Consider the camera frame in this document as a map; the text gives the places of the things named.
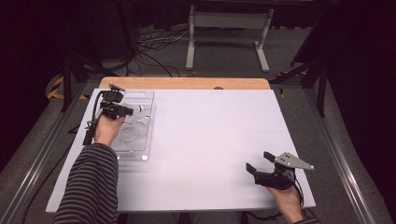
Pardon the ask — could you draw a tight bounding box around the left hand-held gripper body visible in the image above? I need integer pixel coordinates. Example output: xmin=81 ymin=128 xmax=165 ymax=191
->
xmin=100 ymin=82 xmax=127 ymax=121

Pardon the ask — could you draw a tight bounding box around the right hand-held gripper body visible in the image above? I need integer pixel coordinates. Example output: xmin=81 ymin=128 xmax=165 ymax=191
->
xmin=253 ymin=151 xmax=316 ymax=191

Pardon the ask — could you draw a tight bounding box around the clear plastic container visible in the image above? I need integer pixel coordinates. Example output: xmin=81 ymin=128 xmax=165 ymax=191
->
xmin=110 ymin=90 xmax=157 ymax=161

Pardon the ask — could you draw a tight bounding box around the person's left hand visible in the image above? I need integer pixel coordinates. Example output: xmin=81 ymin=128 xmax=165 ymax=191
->
xmin=92 ymin=114 xmax=127 ymax=147

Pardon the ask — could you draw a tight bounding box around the person's right hand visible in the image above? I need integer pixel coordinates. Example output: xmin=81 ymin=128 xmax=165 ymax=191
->
xmin=266 ymin=186 xmax=304 ymax=224

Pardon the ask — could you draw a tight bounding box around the black tripod stand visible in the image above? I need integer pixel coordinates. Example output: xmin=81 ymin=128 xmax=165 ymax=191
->
xmin=60 ymin=52 xmax=120 ymax=113
xmin=269 ymin=12 xmax=331 ymax=119

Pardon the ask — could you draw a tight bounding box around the white board sheet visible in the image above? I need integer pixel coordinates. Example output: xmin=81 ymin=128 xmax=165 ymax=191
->
xmin=46 ymin=88 xmax=317 ymax=213

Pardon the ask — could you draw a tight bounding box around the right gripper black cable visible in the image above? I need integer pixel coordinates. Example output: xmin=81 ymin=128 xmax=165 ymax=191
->
xmin=246 ymin=181 xmax=316 ymax=223

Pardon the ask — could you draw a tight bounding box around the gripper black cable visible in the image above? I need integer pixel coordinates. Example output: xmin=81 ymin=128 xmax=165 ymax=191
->
xmin=246 ymin=181 xmax=316 ymax=223
xmin=82 ymin=91 xmax=106 ymax=147

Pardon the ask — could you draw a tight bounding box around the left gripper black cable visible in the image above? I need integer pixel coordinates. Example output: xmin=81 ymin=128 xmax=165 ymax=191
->
xmin=82 ymin=91 xmax=106 ymax=147

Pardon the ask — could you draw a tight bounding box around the aluminium rail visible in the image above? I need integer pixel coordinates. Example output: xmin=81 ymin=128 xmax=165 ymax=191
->
xmin=0 ymin=83 xmax=90 ymax=224
xmin=303 ymin=88 xmax=379 ymax=224

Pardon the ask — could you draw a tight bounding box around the bundle of floor cables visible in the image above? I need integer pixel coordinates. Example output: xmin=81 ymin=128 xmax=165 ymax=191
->
xmin=124 ymin=26 xmax=191 ymax=78

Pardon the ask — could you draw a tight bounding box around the black vertical post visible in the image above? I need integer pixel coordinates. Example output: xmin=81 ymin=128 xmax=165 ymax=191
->
xmin=116 ymin=0 xmax=139 ymax=59

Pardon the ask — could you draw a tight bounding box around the white metal stand frame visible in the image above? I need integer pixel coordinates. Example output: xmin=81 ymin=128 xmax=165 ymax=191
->
xmin=185 ymin=4 xmax=275 ymax=74

